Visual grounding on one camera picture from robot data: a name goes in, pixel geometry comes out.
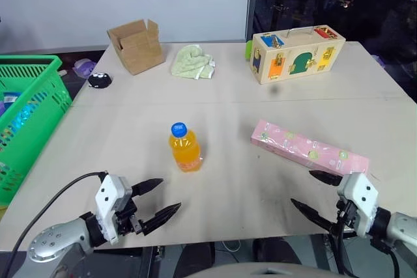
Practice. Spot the green plastic basket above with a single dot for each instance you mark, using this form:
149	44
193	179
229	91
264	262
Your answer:
29	121

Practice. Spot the long pink patterned box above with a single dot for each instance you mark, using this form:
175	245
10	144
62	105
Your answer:
309	151

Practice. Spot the orange juice bottle blue cap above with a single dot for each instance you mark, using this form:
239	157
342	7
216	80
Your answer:
185	152

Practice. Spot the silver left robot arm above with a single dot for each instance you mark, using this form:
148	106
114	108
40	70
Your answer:
62	239

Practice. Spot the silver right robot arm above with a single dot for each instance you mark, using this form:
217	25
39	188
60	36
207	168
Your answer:
402	229

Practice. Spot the crumpled light green towel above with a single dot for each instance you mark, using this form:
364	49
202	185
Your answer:
190	63

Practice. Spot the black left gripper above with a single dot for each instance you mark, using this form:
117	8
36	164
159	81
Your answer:
127	217

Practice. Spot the black plush toy with eyes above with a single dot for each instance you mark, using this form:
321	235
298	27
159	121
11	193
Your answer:
99	80

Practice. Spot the grey window frame post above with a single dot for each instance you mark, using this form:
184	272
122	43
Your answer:
250	1

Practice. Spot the blue box with white label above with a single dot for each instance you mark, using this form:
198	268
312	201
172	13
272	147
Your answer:
9	95

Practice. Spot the open brown cardboard box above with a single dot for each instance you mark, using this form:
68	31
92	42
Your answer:
143	53

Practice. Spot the wooden latch lock box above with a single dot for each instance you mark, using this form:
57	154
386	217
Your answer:
293	56

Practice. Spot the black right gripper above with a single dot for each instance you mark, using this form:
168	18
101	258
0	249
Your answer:
345	217

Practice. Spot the beige robot torso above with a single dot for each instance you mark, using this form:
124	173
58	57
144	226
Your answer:
257	271

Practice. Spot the dark rounded shape under table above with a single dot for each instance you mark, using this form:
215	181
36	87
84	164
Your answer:
276	250
194	260

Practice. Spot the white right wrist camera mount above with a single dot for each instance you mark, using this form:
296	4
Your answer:
360	200

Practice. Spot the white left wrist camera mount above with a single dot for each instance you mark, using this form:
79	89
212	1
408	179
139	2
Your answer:
109	200

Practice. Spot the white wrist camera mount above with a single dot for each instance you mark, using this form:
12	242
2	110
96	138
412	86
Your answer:
109	200
360	200

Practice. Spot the green object behind lock box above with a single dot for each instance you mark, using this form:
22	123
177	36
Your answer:
248	49

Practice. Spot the purple plastic toy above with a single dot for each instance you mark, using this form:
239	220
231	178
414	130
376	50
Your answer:
84	67

